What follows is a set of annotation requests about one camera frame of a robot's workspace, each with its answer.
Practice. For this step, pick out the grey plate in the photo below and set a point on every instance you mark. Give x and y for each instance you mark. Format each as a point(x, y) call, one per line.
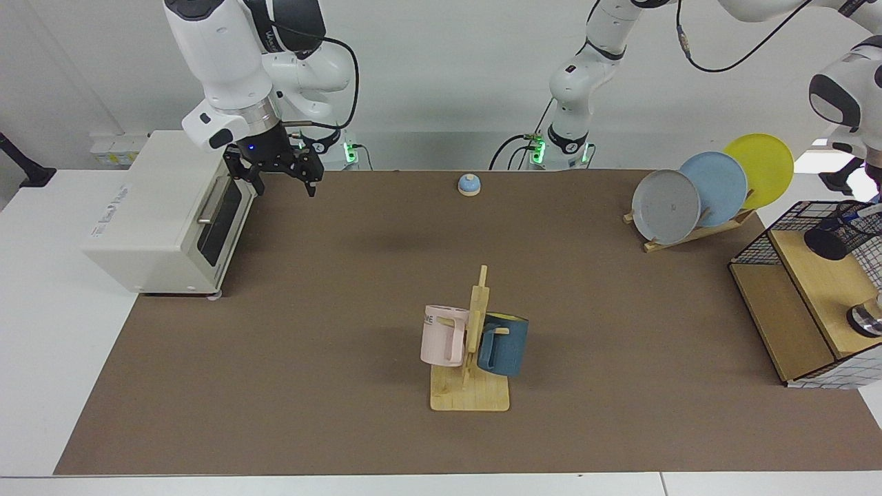
point(665, 207)

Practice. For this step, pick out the yellow plate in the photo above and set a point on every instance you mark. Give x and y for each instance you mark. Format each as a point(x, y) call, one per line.
point(761, 165)

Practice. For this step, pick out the wooden plate rack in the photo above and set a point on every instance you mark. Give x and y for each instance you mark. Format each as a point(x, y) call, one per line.
point(716, 227)

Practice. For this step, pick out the small blue round thing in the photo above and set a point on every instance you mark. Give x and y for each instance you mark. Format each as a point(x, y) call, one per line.
point(469, 184)

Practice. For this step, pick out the wooden cup stand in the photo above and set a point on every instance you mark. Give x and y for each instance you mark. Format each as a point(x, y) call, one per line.
point(475, 396)

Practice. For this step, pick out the pink cup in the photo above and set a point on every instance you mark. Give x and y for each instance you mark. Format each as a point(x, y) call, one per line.
point(437, 344)

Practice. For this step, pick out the brown table cloth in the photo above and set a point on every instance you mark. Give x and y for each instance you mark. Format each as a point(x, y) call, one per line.
point(310, 344)

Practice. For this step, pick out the blue and white marker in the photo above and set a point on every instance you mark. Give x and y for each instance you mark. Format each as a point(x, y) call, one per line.
point(858, 215)

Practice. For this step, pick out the black camera stand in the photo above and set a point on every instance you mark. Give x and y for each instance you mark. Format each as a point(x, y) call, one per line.
point(841, 180)
point(27, 169)

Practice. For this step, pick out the black mesh pen holder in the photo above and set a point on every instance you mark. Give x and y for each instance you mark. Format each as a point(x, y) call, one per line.
point(830, 244)

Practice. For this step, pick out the light blue plate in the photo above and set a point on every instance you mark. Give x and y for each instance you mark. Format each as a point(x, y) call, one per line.
point(720, 182)

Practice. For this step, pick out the shiny metal round container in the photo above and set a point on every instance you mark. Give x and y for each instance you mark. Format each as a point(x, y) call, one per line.
point(867, 320)

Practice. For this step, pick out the pale toaster oven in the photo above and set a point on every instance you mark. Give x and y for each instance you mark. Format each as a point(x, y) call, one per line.
point(158, 207)

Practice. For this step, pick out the teal cup with yellow inside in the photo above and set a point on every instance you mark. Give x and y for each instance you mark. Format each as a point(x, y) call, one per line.
point(510, 351)

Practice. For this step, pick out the white wall socket strip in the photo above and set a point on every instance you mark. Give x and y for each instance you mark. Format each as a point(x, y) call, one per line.
point(117, 148)

